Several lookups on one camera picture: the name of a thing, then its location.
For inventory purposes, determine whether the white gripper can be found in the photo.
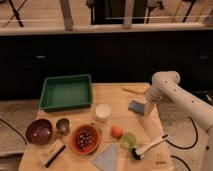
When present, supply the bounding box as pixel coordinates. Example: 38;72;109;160
144;89;161;116

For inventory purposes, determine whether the blue sponge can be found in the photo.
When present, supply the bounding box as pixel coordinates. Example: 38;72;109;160
128;100;145;115

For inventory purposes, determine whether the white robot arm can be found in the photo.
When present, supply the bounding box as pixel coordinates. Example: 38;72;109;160
145;71;213;171

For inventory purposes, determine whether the green plastic tray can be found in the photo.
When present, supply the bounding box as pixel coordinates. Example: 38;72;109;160
40;74;93;112

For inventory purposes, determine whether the yellow banana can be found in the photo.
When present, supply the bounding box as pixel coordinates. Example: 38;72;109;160
122;86;145;94

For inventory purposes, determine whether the green small cup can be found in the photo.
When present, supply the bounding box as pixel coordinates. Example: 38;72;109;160
121;132;137;149

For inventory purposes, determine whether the orange fruit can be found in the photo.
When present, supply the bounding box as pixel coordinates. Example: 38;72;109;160
110;126;124;139

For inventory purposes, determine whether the blue grey cloth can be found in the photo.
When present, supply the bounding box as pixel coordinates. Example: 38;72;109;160
91;144;118;171

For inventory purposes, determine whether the orange bowl with berries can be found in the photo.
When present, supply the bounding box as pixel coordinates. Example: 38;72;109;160
70;124;101;155

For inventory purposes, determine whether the small metal cup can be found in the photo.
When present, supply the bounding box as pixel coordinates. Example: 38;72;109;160
56;118;70;135

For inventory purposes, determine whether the wooden block eraser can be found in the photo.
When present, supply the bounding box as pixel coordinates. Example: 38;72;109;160
40;139;65;167

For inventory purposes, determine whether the purple bowl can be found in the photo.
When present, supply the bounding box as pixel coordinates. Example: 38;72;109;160
25;119;53;145

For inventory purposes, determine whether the white handled black brush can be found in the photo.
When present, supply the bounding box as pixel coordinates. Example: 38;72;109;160
130;134;168;160

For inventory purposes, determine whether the black cable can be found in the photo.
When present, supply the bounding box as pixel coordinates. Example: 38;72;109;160
165;116;200;150

